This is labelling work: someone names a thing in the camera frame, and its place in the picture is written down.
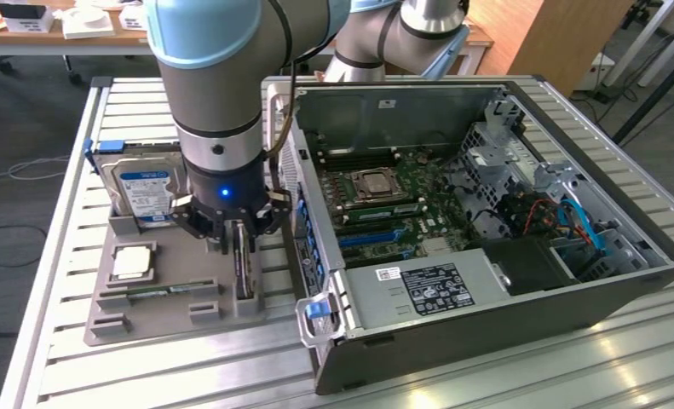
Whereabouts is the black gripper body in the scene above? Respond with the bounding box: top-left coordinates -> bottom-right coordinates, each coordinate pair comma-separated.
184,155 -> 274,221

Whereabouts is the graphics card with black shroud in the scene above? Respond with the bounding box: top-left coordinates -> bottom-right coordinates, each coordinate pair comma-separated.
232,219 -> 258,300

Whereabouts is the hard disk with blue label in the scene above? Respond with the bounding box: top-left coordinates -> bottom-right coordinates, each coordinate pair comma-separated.
98,155 -> 192,229

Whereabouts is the silver CPU chip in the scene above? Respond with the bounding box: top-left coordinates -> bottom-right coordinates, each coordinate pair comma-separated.
112,246 -> 152,280

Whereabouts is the blue expansion slot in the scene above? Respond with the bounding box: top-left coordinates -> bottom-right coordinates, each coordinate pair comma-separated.
338,228 -> 407,249

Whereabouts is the black expansion slot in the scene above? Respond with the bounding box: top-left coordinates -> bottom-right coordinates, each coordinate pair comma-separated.
341,249 -> 416,263

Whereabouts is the CPU socket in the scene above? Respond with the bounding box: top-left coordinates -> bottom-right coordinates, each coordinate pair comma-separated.
350,168 -> 411,201

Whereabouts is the blue disk caddy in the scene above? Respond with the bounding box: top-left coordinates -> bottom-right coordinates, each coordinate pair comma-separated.
83,138 -> 182,176

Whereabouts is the grey plastic parts rack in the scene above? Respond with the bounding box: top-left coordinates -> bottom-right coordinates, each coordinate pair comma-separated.
82,212 -> 268,347

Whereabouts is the blue case latch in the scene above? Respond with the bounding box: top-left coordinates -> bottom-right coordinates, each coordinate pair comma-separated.
304,297 -> 330,320

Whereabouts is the green motherboard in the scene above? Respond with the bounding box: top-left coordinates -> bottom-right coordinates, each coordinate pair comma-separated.
313,144 -> 487,269

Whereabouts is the grey power supply unit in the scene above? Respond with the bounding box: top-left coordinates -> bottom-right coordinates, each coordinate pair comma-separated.
345,249 -> 512,329

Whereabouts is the perforated metal drive cage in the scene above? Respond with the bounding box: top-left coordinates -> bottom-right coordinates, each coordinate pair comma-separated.
461,121 -> 548,222

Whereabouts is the small white printed box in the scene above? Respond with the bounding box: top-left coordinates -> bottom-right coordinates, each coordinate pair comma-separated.
120,8 -> 150,32

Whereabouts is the white box with round disc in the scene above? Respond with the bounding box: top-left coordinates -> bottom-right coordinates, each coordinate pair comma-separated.
61,6 -> 117,40

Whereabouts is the black air shroud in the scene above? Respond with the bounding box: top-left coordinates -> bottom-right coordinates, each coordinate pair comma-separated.
481,236 -> 580,297

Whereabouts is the open dark grey PC case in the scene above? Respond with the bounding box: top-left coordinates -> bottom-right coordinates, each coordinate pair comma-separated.
262,78 -> 674,395

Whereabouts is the white box with dark lid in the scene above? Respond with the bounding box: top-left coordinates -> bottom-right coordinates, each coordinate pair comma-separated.
0,3 -> 54,33

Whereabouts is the metal disk bay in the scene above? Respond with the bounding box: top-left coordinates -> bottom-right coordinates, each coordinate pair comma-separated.
535,161 -> 666,282

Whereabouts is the wooden cabinet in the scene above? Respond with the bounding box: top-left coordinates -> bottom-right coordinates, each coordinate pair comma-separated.
467,0 -> 638,97

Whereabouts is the white floor box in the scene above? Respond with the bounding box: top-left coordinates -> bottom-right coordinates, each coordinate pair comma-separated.
575,53 -> 618,93

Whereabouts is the black slanted pole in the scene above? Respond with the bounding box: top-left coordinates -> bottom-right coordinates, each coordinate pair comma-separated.
612,55 -> 674,146

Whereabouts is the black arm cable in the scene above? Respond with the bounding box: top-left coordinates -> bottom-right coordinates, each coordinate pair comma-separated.
262,0 -> 338,201

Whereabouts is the white floor cable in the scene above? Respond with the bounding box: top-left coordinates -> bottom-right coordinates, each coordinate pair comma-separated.
0,153 -> 74,180

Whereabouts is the black floor cable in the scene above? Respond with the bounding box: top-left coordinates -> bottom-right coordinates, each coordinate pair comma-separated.
0,225 -> 49,268

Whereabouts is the red wire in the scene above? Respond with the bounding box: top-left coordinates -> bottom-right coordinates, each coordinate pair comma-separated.
527,199 -> 560,233

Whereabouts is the blue wire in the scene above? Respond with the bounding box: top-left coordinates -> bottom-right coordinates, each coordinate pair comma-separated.
561,199 -> 610,256

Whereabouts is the white table frame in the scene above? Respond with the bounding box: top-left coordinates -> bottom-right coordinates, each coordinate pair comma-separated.
603,0 -> 674,121

